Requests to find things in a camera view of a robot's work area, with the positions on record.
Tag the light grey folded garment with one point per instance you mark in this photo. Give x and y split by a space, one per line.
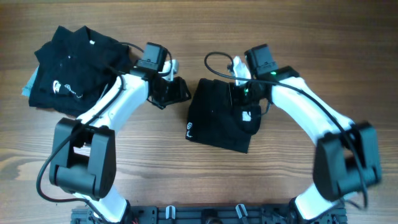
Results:
28 87

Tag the black t-shirt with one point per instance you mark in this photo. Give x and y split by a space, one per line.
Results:
215 121

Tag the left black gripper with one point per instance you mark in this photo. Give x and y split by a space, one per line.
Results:
180 85

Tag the stack of folded black clothes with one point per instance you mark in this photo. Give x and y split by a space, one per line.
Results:
76 69

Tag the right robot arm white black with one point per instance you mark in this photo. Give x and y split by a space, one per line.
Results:
346 161

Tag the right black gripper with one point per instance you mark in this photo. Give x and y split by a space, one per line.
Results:
252 94

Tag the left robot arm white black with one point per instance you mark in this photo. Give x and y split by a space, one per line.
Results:
83 158

